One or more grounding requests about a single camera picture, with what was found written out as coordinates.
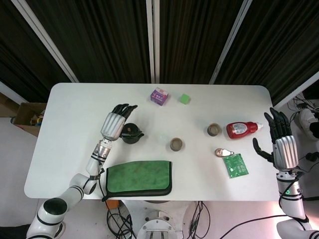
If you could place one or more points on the red ketchup bottle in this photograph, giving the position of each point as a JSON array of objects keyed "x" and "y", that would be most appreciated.
[{"x": 239, "y": 130}]

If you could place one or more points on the brown cardboard box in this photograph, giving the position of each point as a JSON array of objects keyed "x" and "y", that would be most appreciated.
[{"x": 26, "y": 117}]

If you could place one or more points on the dark pleated curtain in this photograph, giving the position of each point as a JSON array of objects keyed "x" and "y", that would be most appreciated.
[{"x": 99, "y": 37}]

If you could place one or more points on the white upright double frame post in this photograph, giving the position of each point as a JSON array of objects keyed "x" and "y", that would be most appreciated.
[{"x": 152, "y": 37}]

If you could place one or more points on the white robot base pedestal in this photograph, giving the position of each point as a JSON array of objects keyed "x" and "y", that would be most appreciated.
[{"x": 157, "y": 219}]

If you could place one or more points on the white rounded object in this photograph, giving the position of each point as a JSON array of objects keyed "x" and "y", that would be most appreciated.
[{"x": 306, "y": 122}]

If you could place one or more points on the brown cup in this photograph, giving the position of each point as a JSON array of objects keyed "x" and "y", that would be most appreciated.
[
  {"x": 214, "y": 134},
  {"x": 177, "y": 149}
]

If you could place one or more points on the black teapot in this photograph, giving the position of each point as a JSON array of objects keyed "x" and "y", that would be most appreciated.
[{"x": 132, "y": 135}]

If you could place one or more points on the green foil packet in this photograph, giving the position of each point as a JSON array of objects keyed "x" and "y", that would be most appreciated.
[{"x": 235, "y": 165}]

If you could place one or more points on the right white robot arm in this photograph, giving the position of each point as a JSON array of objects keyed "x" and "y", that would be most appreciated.
[{"x": 291, "y": 204}]

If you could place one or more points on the white slanted frame post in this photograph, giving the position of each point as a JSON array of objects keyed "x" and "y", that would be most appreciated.
[
  {"x": 296, "y": 93},
  {"x": 12, "y": 93},
  {"x": 229, "y": 42},
  {"x": 49, "y": 44}
]

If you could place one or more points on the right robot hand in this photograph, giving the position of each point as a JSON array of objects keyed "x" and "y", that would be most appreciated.
[{"x": 286, "y": 153}]

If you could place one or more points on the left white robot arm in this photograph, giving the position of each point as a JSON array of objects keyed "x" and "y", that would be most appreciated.
[{"x": 74, "y": 189}]

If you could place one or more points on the white black sneaker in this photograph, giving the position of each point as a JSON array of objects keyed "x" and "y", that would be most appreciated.
[{"x": 61, "y": 227}]

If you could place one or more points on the green cube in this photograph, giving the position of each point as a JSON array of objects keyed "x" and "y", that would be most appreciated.
[{"x": 184, "y": 99}]

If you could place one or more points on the purple cardboard box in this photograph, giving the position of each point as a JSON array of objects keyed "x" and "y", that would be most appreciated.
[{"x": 159, "y": 97}]

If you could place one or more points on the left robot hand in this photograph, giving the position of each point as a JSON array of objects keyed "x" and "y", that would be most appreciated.
[{"x": 112, "y": 124}]

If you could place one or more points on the green cloth black trim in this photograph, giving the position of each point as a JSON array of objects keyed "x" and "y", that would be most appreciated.
[{"x": 139, "y": 176}]

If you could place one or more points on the orange block under table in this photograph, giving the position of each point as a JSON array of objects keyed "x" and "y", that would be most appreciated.
[{"x": 112, "y": 204}]

